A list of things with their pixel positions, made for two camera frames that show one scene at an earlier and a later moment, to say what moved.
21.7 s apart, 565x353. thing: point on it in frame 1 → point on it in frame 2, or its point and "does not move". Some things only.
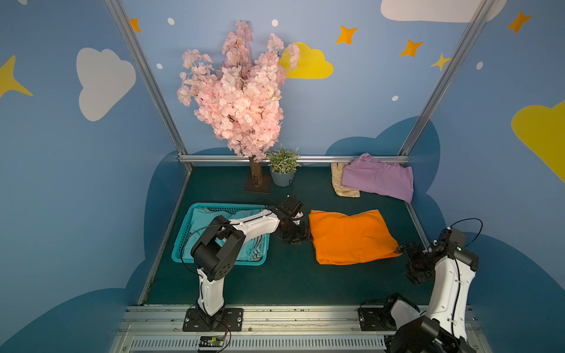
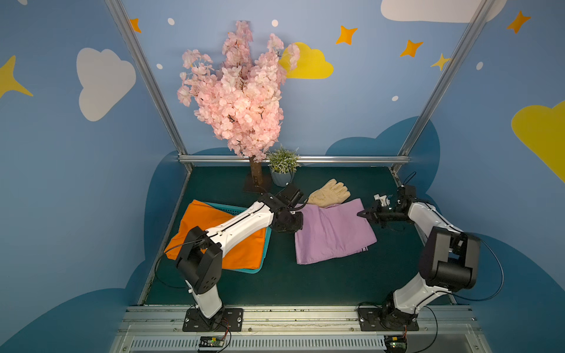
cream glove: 337,170 → 331,193
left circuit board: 210,343 does not move
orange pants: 340,238 → 249,255
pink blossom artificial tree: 243,104 does not move
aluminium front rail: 267,329 does not move
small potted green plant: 282,163 does not move
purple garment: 391,179 → 331,232
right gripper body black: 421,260 → 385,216
